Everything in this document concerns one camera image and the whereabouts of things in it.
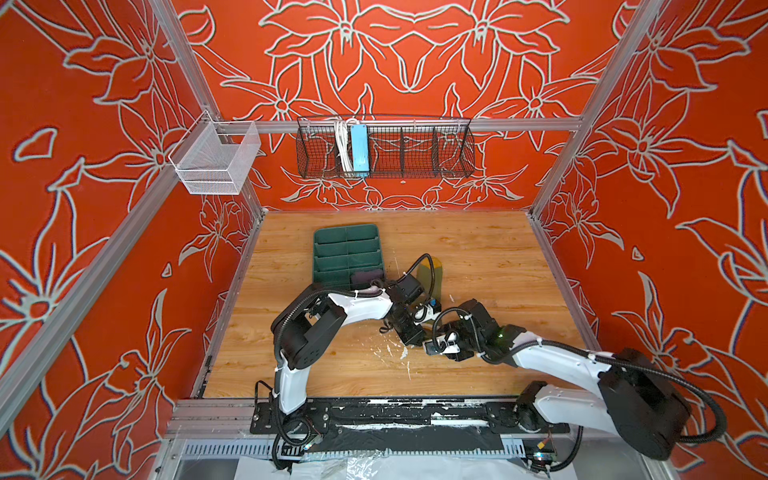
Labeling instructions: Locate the green divided plastic tray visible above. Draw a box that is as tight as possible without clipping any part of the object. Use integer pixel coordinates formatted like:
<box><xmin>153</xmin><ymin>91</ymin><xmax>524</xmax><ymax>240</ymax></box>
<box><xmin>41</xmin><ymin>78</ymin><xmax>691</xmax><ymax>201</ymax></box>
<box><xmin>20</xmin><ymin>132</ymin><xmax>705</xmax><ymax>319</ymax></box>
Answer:
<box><xmin>312</xmin><ymin>224</ymin><xmax>385</xmax><ymax>290</ymax></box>

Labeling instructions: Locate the green striped sock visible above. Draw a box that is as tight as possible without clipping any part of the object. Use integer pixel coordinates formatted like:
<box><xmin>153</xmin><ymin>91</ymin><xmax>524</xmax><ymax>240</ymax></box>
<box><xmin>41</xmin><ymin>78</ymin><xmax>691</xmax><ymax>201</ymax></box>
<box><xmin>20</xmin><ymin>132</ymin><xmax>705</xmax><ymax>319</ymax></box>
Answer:
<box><xmin>415</xmin><ymin>259</ymin><xmax>443</xmax><ymax>324</ymax></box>

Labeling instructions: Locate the purple sock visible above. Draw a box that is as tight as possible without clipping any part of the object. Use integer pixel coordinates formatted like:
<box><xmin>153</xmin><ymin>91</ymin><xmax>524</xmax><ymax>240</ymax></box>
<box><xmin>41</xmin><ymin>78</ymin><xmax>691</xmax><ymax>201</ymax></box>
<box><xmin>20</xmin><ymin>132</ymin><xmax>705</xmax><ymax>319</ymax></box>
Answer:
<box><xmin>350</xmin><ymin>268</ymin><xmax>385</xmax><ymax>290</ymax></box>

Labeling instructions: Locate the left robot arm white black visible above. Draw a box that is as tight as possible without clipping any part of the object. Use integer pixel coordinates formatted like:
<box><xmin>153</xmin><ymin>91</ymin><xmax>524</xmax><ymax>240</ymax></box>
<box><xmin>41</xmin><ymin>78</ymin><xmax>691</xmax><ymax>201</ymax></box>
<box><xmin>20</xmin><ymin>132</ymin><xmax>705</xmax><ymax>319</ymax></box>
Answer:
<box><xmin>271</xmin><ymin>253</ymin><xmax>441</xmax><ymax>415</ymax></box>

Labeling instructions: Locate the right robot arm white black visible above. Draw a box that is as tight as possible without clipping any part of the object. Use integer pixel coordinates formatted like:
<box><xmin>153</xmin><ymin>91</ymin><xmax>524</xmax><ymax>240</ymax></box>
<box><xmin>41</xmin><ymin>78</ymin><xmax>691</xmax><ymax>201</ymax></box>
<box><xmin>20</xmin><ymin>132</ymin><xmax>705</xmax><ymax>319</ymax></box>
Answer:
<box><xmin>416</xmin><ymin>300</ymin><xmax>727</xmax><ymax>460</ymax></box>

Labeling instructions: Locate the light blue box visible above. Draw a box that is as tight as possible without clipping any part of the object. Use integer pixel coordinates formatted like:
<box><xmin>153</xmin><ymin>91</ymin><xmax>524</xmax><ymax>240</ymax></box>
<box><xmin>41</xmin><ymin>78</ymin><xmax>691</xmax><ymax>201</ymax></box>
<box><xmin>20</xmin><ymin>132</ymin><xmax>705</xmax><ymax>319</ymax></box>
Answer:
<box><xmin>350</xmin><ymin>123</ymin><xmax>370</xmax><ymax>177</ymax></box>

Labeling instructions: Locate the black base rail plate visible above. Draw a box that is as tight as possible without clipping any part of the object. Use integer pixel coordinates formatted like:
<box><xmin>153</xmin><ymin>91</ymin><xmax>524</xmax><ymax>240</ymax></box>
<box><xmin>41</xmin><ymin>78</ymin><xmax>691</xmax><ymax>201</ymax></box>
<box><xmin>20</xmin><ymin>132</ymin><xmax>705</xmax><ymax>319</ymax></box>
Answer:
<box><xmin>250</xmin><ymin>397</ymin><xmax>575</xmax><ymax>457</ymax></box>

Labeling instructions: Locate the black wire wall basket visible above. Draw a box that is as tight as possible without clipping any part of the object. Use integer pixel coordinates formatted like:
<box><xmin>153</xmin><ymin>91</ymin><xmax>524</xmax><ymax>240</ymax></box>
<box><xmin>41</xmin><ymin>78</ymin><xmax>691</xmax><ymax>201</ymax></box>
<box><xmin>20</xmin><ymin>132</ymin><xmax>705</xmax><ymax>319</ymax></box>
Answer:
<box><xmin>296</xmin><ymin>114</ymin><xmax>477</xmax><ymax>180</ymax></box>

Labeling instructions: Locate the white cable bundle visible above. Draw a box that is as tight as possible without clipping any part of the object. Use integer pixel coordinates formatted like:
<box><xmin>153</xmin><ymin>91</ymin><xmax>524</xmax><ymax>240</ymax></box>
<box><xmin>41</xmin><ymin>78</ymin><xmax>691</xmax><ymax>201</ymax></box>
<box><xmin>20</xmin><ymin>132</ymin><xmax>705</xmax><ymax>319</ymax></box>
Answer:
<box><xmin>333</xmin><ymin>119</ymin><xmax>353</xmax><ymax>175</ymax></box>

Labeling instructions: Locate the clear mesh wall basket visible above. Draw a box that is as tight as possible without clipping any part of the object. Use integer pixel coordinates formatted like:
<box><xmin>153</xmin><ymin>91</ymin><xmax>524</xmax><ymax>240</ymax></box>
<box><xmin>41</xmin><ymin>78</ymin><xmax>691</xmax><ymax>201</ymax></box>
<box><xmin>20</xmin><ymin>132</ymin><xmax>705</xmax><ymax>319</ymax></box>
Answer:
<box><xmin>169</xmin><ymin>110</ymin><xmax>262</xmax><ymax>195</ymax></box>

